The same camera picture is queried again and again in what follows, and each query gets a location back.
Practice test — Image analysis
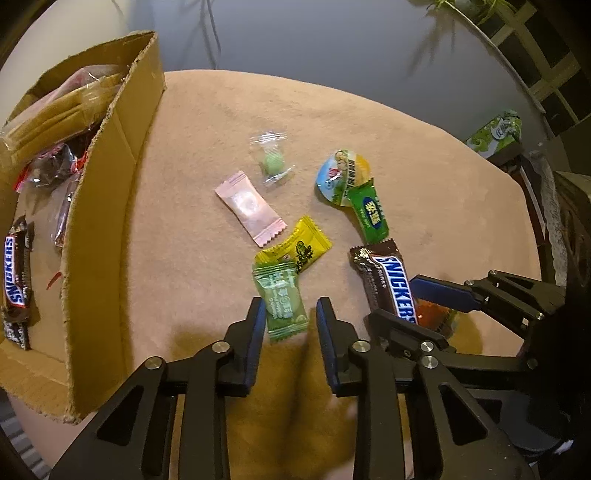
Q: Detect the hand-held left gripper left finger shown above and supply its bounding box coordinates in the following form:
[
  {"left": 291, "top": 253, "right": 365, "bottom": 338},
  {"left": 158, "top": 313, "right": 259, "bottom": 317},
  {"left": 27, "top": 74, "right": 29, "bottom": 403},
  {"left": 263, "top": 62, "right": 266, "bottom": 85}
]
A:
[{"left": 48, "top": 296, "right": 267, "bottom": 480}]

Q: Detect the green carton box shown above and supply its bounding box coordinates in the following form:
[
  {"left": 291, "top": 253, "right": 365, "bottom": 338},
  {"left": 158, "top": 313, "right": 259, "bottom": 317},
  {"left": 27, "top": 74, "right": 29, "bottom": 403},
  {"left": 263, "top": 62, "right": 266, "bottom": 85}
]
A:
[{"left": 465, "top": 110, "right": 523, "bottom": 158}]

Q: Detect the clear green candy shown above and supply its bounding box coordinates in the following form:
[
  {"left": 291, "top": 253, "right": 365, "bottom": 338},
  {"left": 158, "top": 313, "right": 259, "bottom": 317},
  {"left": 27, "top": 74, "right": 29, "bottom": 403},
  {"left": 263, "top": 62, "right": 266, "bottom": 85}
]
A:
[{"left": 250, "top": 131, "right": 296, "bottom": 185}]

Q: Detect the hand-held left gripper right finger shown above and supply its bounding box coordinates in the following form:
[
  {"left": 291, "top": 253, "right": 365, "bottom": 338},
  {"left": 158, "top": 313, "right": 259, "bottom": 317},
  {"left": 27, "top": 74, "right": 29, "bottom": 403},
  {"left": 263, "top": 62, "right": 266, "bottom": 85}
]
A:
[{"left": 315, "top": 296, "right": 536, "bottom": 480}]

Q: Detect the white window frame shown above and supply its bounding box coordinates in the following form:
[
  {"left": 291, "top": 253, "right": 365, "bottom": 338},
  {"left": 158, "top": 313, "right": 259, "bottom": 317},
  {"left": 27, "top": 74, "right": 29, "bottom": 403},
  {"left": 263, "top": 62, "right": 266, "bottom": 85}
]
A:
[{"left": 475, "top": 0, "right": 585, "bottom": 137}]

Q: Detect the white patterned cloth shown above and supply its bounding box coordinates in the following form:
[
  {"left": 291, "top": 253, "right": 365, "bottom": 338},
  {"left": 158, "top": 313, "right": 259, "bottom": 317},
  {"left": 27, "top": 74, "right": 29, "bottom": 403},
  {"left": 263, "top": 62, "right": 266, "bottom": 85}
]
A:
[{"left": 538, "top": 166, "right": 571, "bottom": 284}]

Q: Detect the light green candy packet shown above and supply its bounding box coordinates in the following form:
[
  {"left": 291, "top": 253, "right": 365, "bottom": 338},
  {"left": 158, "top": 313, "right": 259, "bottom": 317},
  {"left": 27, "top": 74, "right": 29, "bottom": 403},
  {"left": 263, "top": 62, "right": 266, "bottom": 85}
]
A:
[{"left": 252, "top": 263, "right": 309, "bottom": 342}]

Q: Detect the yellow candy packet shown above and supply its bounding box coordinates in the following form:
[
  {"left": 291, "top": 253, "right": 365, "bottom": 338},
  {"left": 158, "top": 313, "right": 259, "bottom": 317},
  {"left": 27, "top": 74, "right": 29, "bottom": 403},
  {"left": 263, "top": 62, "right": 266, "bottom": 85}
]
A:
[{"left": 255, "top": 216, "right": 333, "bottom": 273}]

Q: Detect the pink candy packet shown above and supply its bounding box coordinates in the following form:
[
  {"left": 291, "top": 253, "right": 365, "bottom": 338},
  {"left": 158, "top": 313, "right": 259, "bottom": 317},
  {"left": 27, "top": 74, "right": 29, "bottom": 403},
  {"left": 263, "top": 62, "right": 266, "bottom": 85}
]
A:
[{"left": 215, "top": 171, "right": 288, "bottom": 247}]

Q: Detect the round jelly cup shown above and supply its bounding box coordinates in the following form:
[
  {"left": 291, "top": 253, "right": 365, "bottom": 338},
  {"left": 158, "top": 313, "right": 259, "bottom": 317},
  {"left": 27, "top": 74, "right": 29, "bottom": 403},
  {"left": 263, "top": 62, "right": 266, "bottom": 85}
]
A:
[{"left": 315, "top": 148, "right": 372, "bottom": 206}]

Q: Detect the potted spider plant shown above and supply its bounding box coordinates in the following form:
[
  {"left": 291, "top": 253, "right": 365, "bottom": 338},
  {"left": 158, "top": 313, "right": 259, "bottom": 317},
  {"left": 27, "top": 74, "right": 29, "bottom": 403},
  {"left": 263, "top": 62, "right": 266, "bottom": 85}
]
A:
[{"left": 427, "top": 0, "right": 509, "bottom": 26}]

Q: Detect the sliced bread packet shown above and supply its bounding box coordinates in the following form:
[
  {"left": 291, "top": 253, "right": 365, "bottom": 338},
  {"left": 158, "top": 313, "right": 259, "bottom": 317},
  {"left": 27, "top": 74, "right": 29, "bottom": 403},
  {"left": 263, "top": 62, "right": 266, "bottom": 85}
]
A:
[{"left": 0, "top": 65, "right": 134, "bottom": 158}]

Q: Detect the dark green candy packet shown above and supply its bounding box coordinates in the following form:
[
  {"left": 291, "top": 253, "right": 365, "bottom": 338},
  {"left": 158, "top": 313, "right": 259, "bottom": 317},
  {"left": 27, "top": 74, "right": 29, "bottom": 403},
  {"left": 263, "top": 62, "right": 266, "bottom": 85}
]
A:
[{"left": 347, "top": 181, "right": 389, "bottom": 245}]

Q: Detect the white ribbed panel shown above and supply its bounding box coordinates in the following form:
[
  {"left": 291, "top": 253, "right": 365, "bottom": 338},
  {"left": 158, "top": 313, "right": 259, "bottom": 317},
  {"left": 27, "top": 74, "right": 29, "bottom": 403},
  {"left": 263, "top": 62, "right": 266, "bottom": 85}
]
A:
[{"left": 0, "top": 388, "right": 51, "bottom": 480}]

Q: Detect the brown chocolate bar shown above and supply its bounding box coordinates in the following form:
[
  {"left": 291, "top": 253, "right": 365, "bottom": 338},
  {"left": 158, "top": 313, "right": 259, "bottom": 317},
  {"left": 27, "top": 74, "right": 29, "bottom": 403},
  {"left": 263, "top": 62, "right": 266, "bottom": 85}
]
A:
[
  {"left": 0, "top": 217, "right": 40, "bottom": 324},
  {"left": 348, "top": 239, "right": 421, "bottom": 326}
]

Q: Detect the black white snack packet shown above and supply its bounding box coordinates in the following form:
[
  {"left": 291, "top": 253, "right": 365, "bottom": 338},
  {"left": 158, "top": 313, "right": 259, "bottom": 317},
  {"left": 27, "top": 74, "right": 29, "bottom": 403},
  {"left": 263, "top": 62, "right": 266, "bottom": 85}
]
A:
[{"left": 0, "top": 318, "right": 33, "bottom": 352}]

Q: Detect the cardboard box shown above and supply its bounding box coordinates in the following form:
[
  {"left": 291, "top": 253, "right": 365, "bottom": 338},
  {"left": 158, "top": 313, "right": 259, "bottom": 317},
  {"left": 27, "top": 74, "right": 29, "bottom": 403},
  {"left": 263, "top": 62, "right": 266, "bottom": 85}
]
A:
[{"left": 0, "top": 30, "right": 167, "bottom": 425}]

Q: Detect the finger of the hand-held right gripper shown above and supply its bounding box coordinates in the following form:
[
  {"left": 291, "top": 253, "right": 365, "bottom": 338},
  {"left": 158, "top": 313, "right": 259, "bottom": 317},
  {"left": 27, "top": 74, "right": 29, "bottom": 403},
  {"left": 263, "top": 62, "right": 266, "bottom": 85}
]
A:
[
  {"left": 411, "top": 270, "right": 566, "bottom": 324},
  {"left": 368, "top": 309, "right": 536, "bottom": 372}
]

